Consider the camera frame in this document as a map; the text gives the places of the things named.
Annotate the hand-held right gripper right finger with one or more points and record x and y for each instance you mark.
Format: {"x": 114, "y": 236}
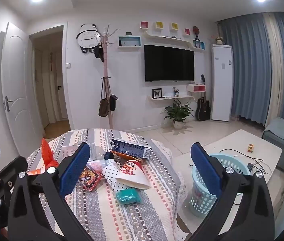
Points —
{"x": 204, "y": 167}

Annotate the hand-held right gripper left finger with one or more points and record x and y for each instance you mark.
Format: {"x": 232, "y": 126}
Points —
{"x": 74, "y": 170}

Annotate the pink bottle with white cap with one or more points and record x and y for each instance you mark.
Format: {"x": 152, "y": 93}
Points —
{"x": 101, "y": 162}

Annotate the light blue plastic basket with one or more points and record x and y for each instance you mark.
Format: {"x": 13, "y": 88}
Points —
{"x": 234, "y": 163}

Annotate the blue white milk carton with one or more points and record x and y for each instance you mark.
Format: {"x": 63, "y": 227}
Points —
{"x": 129, "y": 148}

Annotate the brown shoulder bag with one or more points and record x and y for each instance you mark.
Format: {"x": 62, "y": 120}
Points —
{"x": 103, "y": 108}

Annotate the red snack packet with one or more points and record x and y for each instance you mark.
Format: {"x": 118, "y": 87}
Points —
{"x": 89, "y": 178}

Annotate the white paper receipt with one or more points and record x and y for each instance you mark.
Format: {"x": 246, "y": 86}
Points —
{"x": 69, "y": 152}

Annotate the red orange plastic wrapper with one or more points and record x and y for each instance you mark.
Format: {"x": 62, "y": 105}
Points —
{"x": 48, "y": 154}

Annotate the white polka dot paper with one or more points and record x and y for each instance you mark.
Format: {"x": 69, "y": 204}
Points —
{"x": 110, "y": 172}

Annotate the white coffee table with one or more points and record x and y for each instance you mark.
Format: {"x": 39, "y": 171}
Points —
{"x": 232, "y": 143}

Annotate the yellow toy cube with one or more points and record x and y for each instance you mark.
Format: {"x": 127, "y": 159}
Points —
{"x": 250, "y": 148}

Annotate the orange snack wrapper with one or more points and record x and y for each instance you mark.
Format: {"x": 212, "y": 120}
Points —
{"x": 125, "y": 157}

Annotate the black acoustic guitar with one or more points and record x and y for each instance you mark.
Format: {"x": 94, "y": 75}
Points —
{"x": 203, "y": 110}

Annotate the cartoon print paper cup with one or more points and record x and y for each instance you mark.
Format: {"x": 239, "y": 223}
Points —
{"x": 131, "y": 175}

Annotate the green potted plant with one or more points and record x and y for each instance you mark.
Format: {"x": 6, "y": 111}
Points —
{"x": 178, "y": 113}

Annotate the teal packet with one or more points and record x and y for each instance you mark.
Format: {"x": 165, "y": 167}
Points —
{"x": 128, "y": 197}

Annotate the small black bag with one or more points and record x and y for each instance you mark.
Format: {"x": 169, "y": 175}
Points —
{"x": 113, "y": 103}

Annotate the white room door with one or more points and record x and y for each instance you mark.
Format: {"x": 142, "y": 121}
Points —
{"x": 19, "y": 80}

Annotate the white hallway door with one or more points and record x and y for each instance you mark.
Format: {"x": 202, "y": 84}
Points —
{"x": 61, "y": 93}

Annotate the small shelf figurine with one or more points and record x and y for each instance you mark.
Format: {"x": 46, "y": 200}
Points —
{"x": 175, "y": 91}

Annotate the grey green sofa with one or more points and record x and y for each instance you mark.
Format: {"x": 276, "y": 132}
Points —
{"x": 279, "y": 135}

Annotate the white refrigerator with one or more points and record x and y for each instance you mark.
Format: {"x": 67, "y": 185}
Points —
{"x": 222, "y": 85}

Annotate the framed butterfly picture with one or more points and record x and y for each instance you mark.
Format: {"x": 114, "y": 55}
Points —
{"x": 157, "y": 93}

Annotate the black flat television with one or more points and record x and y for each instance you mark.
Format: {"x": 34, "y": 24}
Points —
{"x": 169, "y": 62}

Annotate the red hanging ornament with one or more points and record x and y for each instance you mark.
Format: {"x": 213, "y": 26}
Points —
{"x": 51, "y": 61}

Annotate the pink wooden coat rack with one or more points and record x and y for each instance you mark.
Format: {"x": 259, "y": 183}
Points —
{"x": 105, "y": 62}

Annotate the cream curtain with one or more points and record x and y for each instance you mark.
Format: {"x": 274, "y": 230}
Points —
{"x": 274, "y": 75}

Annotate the dark cap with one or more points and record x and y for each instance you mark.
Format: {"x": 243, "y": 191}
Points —
{"x": 98, "y": 52}

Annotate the small blue box shelf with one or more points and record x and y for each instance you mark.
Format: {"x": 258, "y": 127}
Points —
{"x": 199, "y": 44}

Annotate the small flower pot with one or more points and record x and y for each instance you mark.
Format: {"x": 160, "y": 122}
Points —
{"x": 219, "y": 40}

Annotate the red round ornament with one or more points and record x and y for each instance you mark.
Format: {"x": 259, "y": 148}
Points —
{"x": 196, "y": 30}

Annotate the white box shelf blue inside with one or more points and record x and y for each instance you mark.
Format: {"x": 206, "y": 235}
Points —
{"x": 129, "y": 41}

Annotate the low white wall shelf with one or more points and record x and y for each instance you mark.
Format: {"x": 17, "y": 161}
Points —
{"x": 169, "y": 98}

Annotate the white pink wall box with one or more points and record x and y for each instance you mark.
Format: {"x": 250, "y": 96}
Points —
{"x": 195, "y": 88}

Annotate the panda wall clock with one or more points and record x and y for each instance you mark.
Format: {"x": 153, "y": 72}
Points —
{"x": 89, "y": 39}

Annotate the curved white wall shelf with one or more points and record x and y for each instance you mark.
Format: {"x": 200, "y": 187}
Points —
{"x": 167, "y": 38}

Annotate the pink cube wall shelf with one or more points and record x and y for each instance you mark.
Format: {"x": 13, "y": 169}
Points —
{"x": 144, "y": 24}
{"x": 187, "y": 31}

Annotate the yellow cube wall shelf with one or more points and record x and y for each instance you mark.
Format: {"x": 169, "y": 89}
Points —
{"x": 159, "y": 25}
{"x": 174, "y": 26}

